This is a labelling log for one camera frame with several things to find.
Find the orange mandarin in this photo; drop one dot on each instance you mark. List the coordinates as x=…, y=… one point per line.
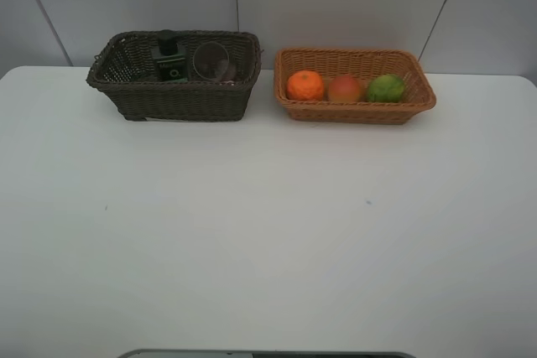
x=305, y=85

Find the red yellow peach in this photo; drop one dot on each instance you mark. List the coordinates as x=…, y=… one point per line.
x=345, y=88

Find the translucent purple plastic cup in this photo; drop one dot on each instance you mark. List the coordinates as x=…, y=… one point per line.
x=212, y=62

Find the black green cleanser bottle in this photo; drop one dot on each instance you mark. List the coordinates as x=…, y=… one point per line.
x=170, y=57

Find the green lime fruit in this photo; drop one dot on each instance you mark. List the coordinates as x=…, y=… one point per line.
x=386, y=89

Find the dark brown wicker basket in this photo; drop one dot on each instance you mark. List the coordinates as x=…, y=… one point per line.
x=124, y=71

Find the light orange wicker basket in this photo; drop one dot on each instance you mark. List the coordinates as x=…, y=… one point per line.
x=365, y=65

